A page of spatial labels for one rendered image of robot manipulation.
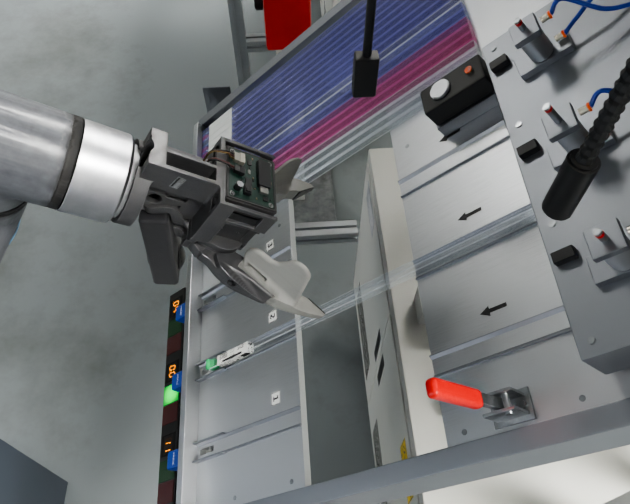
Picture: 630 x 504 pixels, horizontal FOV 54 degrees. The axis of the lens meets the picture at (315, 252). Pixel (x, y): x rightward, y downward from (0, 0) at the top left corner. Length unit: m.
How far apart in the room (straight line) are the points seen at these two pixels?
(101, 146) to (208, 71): 1.89
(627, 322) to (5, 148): 0.45
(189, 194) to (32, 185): 0.11
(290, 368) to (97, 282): 1.19
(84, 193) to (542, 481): 0.75
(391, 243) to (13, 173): 0.75
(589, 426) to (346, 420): 1.13
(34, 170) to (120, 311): 1.35
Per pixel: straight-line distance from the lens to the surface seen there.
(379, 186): 1.18
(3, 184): 0.50
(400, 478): 0.61
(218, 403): 0.85
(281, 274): 0.54
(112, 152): 0.49
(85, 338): 1.80
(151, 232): 0.54
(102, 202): 0.50
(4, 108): 0.49
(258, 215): 0.50
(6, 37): 2.74
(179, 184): 0.50
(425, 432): 0.97
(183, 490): 0.84
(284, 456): 0.73
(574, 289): 0.51
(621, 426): 0.53
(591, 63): 0.60
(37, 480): 1.52
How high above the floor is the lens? 1.54
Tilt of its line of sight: 58 degrees down
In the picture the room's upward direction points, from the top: straight up
